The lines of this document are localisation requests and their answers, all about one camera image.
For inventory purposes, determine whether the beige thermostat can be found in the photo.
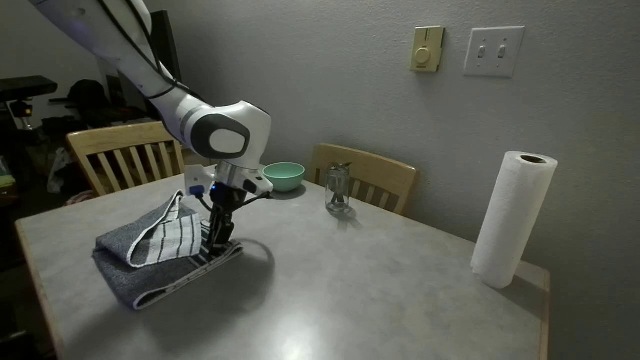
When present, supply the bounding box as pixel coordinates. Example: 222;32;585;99
408;24;448;76

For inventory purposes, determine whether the green bowl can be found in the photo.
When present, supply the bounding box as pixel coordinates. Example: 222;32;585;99
260;160;309;196

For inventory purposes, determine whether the white paper towel roll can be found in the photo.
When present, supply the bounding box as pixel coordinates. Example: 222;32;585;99
469;149;561;292

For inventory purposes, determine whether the grey striped towel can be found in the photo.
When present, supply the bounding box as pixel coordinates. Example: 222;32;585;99
90;189;246;314

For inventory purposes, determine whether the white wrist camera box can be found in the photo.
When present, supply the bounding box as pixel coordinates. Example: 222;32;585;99
183;162;277;200

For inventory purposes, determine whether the wooden chair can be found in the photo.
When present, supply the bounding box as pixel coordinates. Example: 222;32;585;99
64;120;188;199
310;143;421;218

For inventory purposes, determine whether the white light switch plate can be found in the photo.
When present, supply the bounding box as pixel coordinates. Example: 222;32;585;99
463;24;529;80

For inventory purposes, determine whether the black monitor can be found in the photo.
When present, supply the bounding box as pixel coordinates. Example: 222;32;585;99
149;9;184;87

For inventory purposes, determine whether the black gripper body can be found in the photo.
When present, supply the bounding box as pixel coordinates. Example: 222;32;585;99
210;181;252;212

